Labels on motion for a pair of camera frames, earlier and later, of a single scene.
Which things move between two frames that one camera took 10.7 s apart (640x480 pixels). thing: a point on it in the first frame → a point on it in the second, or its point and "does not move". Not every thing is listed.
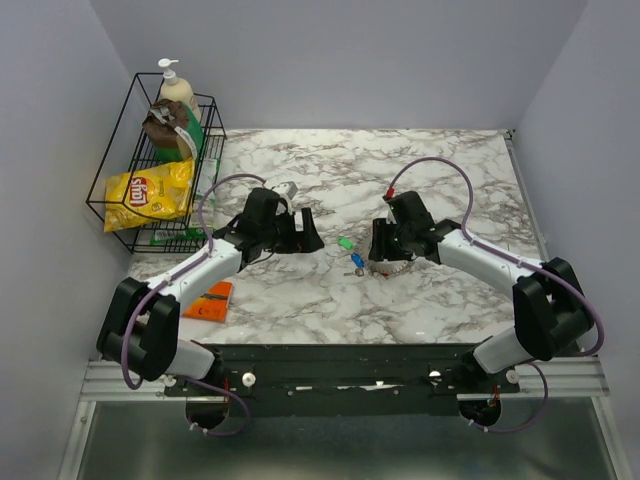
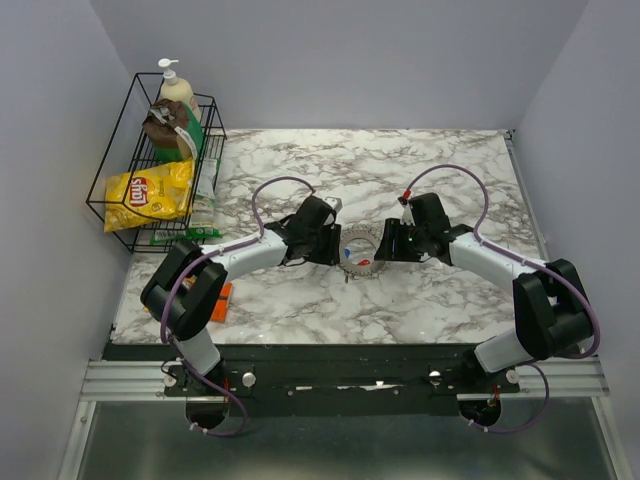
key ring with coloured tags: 388,268 → 348,233
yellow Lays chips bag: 148,195 does not move
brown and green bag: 174,131 does not move
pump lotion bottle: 179,89 does not move
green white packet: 202,215 does not move
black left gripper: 304,241 → 331,253
